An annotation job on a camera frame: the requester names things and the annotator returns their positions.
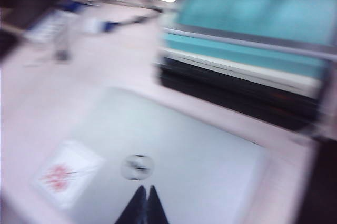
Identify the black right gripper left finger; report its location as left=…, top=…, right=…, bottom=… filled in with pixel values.
left=113, top=185, right=147, bottom=224

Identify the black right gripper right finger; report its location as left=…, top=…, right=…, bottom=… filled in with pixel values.
left=147, top=185, right=170, bottom=224

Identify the gray Dell laptop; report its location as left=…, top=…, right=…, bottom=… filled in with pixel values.
left=0, top=87, right=268, bottom=224

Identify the black book stack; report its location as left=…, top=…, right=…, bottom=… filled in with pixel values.
left=157, top=57, right=326, bottom=131

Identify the black desk mat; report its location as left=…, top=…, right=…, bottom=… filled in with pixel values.
left=297, top=126, right=337, bottom=224

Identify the thin silver tablet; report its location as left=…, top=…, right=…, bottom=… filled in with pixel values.
left=163, top=24, right=337, bottom=60

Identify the black cable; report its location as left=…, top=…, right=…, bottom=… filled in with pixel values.
left=104, top=8, right=165, bottom=26

